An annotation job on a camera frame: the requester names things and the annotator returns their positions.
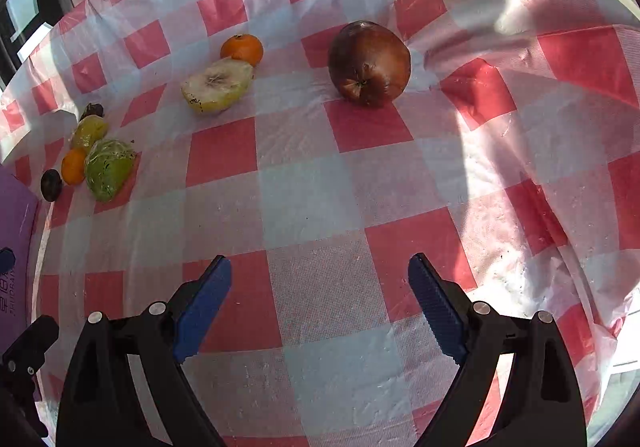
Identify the green fruit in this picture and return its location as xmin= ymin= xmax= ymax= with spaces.
xmin=85 ymin=139 xmax=136 ymax=202

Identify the dark round mangosteen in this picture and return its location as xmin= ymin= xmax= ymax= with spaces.
xmin=40 ymin=168 xmax=63 ymax=203

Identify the yellow wrapped fruit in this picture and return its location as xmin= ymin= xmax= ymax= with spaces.
xmin=70 ymin=114 xmax=108 ymax=153

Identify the red white checkered tablecloth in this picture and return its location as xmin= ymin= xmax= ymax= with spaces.
xmin=1 ymin=0 xmax=639 ymax=446

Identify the small orange tangerine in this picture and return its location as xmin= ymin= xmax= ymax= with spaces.
xmin=220 ymin=34 xmax=264 ymax=66

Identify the purple cardboard box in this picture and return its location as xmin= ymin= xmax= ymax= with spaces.
xmin=0 ymin=167 xmax=38 ymax=352

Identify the small dark brown fruit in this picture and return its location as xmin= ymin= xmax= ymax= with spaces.
xmin=80 ymin=102 xmax=104 ymax=121

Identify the halved pale pear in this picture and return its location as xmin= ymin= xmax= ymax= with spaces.
xmin=181 ymin=58 xmax=254 ymax=114

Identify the large dark red apple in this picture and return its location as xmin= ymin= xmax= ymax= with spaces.
xmin=328 ymin=20 xmax=411 ymax=108

